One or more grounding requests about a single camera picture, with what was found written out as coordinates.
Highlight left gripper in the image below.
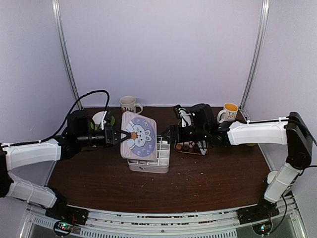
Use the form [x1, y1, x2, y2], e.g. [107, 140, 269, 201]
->
[77, 125, 131, 148]

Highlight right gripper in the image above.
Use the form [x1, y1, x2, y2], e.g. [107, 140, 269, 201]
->
[160, 125, 208, 144]

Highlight bunny tin lid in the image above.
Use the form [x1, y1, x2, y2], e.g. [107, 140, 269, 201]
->
[120, 112, 157, 161]

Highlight white handled tongs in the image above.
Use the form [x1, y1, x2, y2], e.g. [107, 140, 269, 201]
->
[197, 141, 209, 156]

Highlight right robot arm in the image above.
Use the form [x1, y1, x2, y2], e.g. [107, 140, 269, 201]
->
[120, 103, 315, 219]

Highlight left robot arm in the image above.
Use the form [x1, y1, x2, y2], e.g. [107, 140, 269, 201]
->
[0, 110, 131, 220]

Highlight red chocolate tray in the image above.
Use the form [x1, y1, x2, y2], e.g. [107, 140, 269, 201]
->
[174, 141, 202, 156]

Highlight green saucer plate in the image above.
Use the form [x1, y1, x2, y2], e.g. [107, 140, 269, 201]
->
[90, 116, 115, 129]

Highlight tin box with dividers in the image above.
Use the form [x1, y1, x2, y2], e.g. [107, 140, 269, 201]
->
[127, 136, 170, 174]

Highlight seashell coral mug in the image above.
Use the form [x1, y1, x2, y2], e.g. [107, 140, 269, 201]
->
[119, 96, 144, 114]

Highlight white ceramic bowl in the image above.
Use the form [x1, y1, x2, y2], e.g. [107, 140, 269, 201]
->
[92, 111, 106, 130]

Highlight yellow inside floral mug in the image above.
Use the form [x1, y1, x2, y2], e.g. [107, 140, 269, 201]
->
[216, 103, 239, 123]

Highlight white cup near base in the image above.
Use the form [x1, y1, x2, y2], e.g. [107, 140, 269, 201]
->
[266, 171, 278, 184]

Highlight front aluminium rail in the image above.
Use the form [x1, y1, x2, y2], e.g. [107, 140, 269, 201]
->
[19, 193, 308, 238]

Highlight left aluminium frame post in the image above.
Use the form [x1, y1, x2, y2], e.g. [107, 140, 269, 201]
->
[52, 0, 79, 100]

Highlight aluminium frame post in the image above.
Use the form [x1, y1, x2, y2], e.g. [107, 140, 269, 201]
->
[52, 0, 79, 100]
[240, 0, 270, 112]

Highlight right aluminium frame post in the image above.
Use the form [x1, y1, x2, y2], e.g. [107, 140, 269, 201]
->
[240, 0, 270, 112]

